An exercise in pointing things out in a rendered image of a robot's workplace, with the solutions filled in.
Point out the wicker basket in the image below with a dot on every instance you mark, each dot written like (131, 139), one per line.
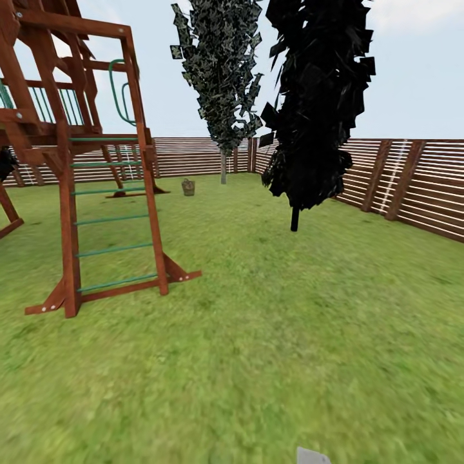
(188, 187)

